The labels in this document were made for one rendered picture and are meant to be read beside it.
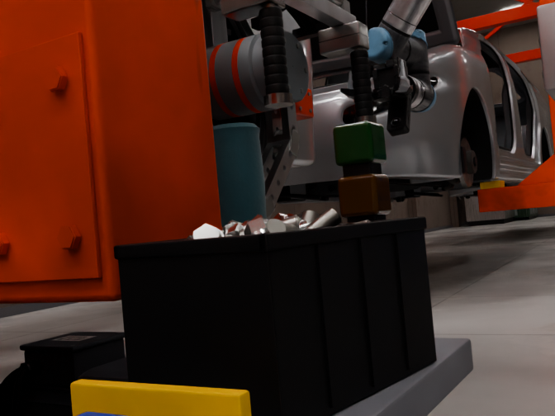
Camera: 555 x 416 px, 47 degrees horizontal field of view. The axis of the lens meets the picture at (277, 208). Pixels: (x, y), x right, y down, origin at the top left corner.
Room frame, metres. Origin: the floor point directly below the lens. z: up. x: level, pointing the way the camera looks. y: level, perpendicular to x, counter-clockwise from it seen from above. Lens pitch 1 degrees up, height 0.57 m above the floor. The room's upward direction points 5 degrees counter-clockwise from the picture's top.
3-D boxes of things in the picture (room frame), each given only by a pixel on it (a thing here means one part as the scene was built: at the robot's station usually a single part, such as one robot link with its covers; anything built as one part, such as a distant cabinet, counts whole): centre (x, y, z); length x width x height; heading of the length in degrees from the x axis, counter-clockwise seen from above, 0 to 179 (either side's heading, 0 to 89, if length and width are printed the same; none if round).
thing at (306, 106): (1.50, -0.05, 0.85); 0.09 x 0.08 x 0.07; 150
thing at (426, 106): (1.55, -0.36, 0.85); 0.11 x 0.08 x 0.09; 150
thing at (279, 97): (0.96, -0.02, 0.83); 0.04 x 0.04 x 0.16
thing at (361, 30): (1.27, -0.16, 0.93); 0.09 x 0.05 x 0.05; 60
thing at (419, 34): (1.54, -0.35, 0.95); 0.11 x 0.08 x 0.11; 139
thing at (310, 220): (0.48, 0.00, 0.51); 0.20 x 0.14 x 0.13; 141
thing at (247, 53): (1.19, 0.04, 0.85); 0.21 x 0.14 x 0.14; 60
